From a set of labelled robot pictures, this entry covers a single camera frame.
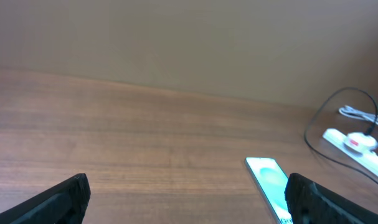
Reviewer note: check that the white USB charger plug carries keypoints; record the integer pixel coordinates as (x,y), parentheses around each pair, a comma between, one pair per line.
(360,142)

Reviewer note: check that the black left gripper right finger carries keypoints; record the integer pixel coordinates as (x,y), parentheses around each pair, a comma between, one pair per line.
(309,202)

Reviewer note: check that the white power strip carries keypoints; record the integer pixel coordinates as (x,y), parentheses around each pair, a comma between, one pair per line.
(368,160)

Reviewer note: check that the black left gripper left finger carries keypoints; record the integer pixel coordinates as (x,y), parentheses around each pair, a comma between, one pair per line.
(65,203)

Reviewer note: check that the turquoise screen smartphone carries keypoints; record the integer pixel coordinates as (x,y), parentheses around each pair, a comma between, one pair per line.
(271,182)

